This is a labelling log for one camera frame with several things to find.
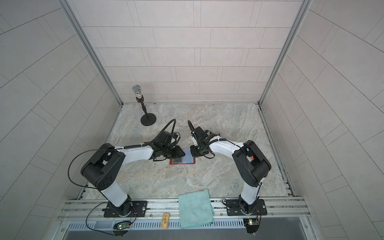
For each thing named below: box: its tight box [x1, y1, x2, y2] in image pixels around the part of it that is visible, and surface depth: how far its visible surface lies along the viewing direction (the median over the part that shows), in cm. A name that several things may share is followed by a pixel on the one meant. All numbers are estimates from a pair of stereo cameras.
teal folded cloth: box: [178, 188, 215, 229], surface depth 72 cm
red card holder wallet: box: [169, 147, 196, 165], surface depth 88 cm
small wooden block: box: [161, 212, 170, 229], surface depth 69 cm
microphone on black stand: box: [132, 84, 157, 126], surface depth 106 cm
